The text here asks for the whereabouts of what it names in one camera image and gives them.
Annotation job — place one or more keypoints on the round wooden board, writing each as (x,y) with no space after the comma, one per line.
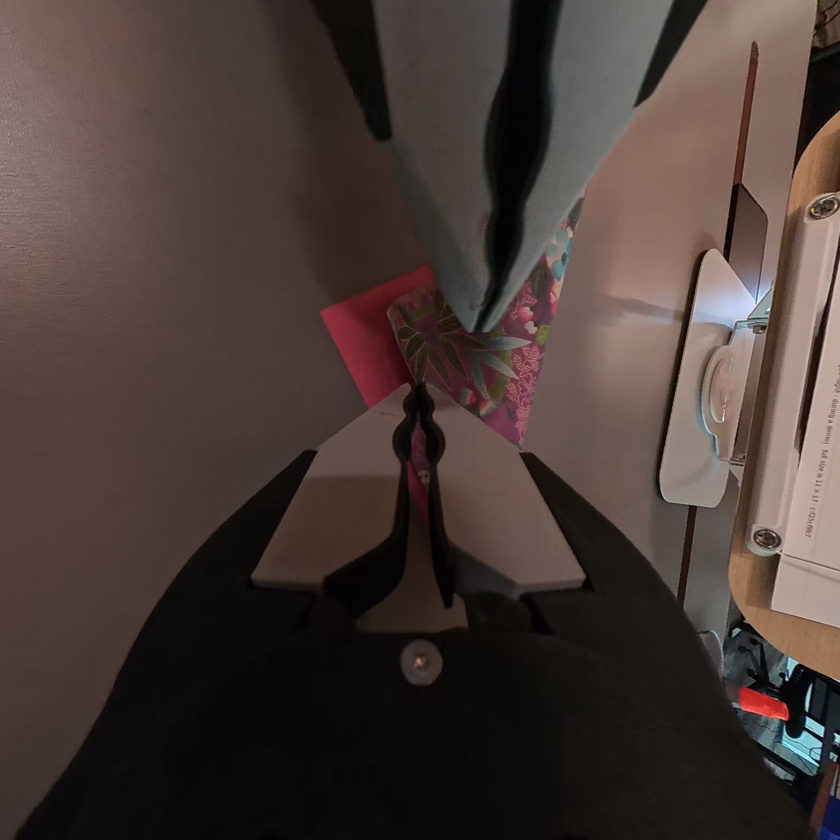
(754,577)

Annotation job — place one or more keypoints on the silver monitor stand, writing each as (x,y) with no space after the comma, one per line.
(689,426)

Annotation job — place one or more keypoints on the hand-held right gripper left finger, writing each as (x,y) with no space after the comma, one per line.
(328,518)

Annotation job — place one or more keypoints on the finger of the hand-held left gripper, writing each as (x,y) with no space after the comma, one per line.
(590,98)
(433,131)

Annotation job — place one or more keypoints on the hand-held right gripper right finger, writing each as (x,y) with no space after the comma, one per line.
(505,518)

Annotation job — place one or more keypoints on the red floral origami paper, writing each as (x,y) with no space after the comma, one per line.
(367,328)

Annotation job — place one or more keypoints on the orange item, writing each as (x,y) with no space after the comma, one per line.
(764,705)

